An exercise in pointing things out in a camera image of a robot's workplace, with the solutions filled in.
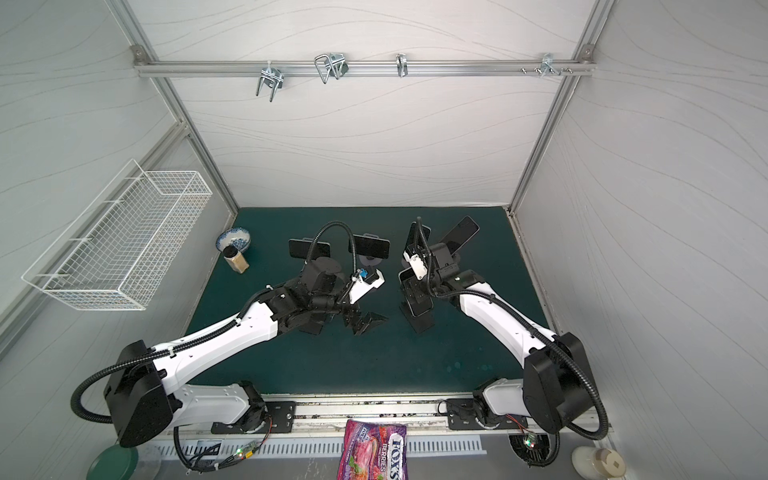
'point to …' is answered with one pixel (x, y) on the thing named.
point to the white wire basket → (120, 250)
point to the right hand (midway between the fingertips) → (418, 274)
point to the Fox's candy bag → (373, 451)
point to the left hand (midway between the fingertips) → (384, 298)
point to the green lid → (115, 463)
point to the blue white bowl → (238, 237)
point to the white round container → (598, 463)
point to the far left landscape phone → (301, 248)
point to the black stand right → (418, 323)
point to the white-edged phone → (417, 292)
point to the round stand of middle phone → (369, 261)
